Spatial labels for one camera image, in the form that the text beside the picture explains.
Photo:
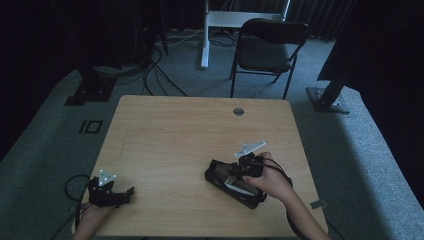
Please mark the dark curtain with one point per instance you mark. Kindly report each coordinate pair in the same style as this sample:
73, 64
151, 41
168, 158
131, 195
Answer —
383, 50

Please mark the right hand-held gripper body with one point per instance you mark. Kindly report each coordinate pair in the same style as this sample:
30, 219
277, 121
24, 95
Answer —
251, 163

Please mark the grey tape strip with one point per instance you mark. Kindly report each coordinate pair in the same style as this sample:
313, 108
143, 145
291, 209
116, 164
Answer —
318, 204

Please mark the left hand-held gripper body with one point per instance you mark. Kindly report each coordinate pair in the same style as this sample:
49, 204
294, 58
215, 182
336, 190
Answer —
105, 191

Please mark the person's right hand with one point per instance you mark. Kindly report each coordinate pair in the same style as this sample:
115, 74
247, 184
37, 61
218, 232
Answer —
271, 181

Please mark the black folding chair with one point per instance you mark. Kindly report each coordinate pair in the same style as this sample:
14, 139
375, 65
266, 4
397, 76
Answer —
266, 50

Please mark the white pen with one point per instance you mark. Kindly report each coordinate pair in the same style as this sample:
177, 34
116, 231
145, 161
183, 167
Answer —
238, 187

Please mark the person's left hand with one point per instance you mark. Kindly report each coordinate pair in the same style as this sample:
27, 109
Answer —
96, 215

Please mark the black stand with square base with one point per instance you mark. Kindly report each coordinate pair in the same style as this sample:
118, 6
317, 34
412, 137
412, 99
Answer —
91, 88

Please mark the white desk frame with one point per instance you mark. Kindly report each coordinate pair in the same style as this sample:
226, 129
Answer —
230, 18

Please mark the black pencil case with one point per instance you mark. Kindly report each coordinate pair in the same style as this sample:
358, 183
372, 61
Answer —
230, 186

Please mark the black stand with bolted base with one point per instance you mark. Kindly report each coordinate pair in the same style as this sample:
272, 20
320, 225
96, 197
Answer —
328, 100

